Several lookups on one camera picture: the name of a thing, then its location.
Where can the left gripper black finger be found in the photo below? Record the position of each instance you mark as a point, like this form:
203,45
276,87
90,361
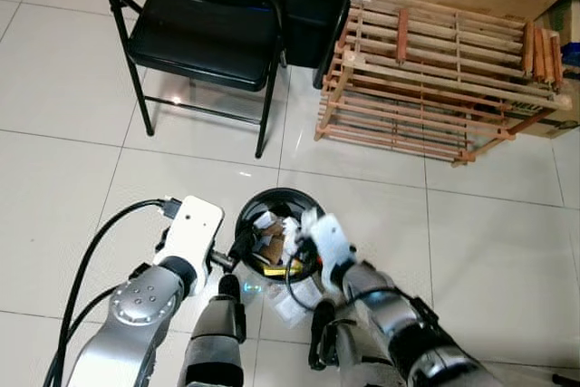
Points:
245,244

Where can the white and brown paper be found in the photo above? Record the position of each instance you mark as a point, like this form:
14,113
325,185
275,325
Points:
270,242

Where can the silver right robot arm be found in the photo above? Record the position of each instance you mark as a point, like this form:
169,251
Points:
408,324

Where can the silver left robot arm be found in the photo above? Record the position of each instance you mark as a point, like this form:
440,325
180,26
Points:
127,314

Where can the black round rubbish bin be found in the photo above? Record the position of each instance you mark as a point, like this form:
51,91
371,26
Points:
249,224

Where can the yellow wrapper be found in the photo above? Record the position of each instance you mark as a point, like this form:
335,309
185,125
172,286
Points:
275,271

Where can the grey robot left leg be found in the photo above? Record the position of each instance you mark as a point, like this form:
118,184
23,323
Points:
213,333

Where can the grey robot leg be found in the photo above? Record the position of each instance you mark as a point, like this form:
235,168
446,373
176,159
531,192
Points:
213,333
331,342

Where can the white plastic scrap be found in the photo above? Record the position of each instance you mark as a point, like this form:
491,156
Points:
294,304

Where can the grey robot right leg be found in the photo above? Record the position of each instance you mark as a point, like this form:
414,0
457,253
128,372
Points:
331,342

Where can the black folding chair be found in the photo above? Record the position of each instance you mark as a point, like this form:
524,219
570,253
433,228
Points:
199,38

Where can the black desk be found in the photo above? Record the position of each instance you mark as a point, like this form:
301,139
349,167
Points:
313,6

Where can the wooden slatted rack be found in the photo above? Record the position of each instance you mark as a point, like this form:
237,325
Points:
435,79

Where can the small printed cardboard box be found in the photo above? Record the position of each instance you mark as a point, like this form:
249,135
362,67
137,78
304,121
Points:
557,115

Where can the blue pack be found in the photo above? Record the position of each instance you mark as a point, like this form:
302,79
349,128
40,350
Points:
571,53

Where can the green carton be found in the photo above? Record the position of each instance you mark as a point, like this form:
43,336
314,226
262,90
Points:
566,20

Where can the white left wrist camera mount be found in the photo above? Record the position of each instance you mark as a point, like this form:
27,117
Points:
192,228

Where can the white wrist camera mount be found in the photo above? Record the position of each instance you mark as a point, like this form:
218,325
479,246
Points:
192,228
333,246

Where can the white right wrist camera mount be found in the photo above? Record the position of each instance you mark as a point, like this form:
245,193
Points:
333,246

